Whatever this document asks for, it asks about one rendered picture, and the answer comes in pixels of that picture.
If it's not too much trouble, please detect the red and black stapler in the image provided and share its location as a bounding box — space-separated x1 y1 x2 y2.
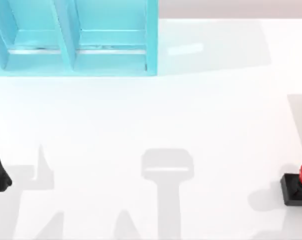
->
280 160 302 207

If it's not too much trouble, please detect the light blue rack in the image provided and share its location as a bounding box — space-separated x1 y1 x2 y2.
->
0 0 159 78

